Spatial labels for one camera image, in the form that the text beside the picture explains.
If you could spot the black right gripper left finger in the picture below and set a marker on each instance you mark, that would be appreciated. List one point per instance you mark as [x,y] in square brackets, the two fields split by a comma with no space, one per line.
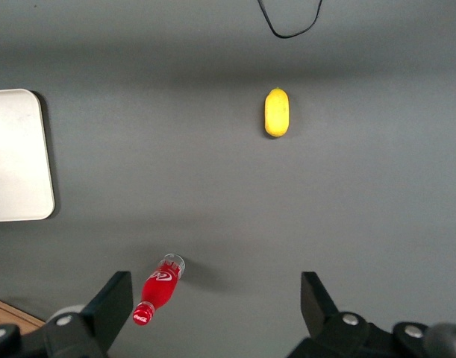
[108,306]

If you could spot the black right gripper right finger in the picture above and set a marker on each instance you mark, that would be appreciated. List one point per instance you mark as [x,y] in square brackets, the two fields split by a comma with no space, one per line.
[321,320]

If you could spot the beige plastic tray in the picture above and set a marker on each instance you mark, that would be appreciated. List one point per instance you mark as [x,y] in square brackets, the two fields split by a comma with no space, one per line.
[15,156]

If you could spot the red cola bottle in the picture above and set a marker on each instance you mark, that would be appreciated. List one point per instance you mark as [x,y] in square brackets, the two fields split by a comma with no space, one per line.
[158,291]

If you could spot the wooden drawer cabinet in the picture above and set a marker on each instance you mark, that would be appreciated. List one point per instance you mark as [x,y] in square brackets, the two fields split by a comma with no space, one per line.
[7,311]

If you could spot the dark grey table mat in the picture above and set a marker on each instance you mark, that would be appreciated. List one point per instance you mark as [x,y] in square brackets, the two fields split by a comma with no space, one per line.
[212,186]

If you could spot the yellow lemon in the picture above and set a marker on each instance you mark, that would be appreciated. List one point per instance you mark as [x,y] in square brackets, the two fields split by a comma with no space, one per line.
[277,113]

